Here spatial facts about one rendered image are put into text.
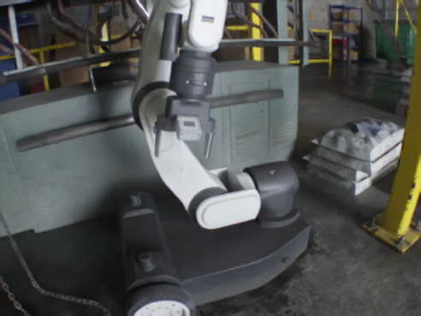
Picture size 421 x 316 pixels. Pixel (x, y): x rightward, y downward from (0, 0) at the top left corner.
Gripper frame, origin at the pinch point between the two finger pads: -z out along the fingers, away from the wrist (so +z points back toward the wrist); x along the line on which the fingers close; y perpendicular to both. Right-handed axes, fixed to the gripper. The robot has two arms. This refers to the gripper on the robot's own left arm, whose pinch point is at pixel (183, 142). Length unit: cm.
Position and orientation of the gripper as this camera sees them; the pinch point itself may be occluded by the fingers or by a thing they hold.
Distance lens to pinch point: 61.7
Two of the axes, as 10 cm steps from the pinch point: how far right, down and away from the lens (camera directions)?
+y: 3.0, 3.8, -8.8
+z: 1.4, -9.3, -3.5
